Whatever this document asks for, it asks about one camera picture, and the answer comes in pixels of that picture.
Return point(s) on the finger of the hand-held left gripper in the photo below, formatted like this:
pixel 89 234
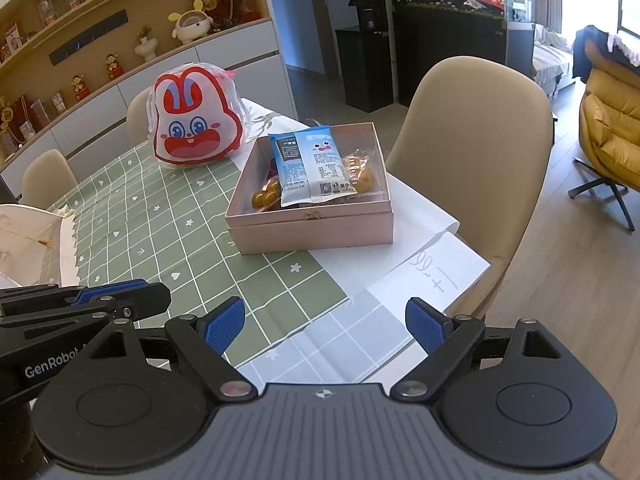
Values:
pixel 110 291
pixel 145 302

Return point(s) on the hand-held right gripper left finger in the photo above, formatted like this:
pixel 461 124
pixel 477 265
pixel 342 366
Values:
pixel 225 325

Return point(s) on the wooden shelf cabinet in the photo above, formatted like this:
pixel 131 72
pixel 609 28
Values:
pixel 225 60

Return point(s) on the yellow armchair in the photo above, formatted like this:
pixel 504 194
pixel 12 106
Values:
pixel 612 130

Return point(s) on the long black speaker bar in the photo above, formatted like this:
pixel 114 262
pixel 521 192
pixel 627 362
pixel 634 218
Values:
pixel 87 37

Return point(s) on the blue snack packet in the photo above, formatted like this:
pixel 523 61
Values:
pixel 315 165

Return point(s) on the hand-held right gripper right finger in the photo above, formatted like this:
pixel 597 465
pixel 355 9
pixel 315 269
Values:
pixel 425 325

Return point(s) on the large beige chair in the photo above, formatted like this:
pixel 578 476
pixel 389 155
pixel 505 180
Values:
pixel 475 160

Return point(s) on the white vase with plant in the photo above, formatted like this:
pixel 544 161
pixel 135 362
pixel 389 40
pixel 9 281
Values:
pixel 146 47

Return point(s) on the green chequered tablecloth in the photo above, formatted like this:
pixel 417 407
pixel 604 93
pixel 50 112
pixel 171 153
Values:
pixel 200 260

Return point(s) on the gold figurine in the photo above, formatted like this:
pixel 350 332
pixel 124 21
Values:
pixel 7 117

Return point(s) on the clear display case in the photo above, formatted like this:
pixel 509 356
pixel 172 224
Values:
pixel 50 107

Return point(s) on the brown plush toy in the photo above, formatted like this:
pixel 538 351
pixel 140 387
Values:
pixel 225 5

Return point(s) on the black sideboard cabinet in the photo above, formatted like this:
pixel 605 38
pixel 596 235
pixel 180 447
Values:
pixel 450 50

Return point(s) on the pink cardboard box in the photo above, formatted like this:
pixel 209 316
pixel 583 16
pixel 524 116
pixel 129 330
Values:
pixel 310 232

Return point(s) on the clear-wrapped bread bun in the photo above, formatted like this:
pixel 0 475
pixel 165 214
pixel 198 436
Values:
pixel 362 170

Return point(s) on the red doll figurine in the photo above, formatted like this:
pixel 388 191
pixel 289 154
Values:
pixel 80 89
pixel 113 66

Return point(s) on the cream fringed cloth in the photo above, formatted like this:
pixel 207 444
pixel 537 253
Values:
pixel 30 255

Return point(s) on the scribbled white paper sheet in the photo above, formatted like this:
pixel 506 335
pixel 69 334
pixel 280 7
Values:
pixel 450 260

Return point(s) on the cream horned animal pot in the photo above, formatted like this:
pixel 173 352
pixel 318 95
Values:
pixel 190 27

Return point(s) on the red white rabbit bag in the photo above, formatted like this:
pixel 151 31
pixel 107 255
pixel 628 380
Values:
pixel 195 115

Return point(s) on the white patterned sofa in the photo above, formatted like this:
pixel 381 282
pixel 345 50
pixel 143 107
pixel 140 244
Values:
pixel 552 60

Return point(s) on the white leaf-print tablecloth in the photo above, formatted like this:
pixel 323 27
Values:
pixel 265 120

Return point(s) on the glass window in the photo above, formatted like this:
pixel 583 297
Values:
pixel 630 5

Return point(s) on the green olive packet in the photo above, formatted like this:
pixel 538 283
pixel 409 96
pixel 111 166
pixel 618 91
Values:
pixel 265 197

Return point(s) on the tall black appliance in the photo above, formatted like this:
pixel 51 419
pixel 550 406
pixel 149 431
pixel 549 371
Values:
pixel 365 65

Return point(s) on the dark red gift box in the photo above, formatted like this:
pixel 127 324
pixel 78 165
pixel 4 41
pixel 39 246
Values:
pixel 22 117

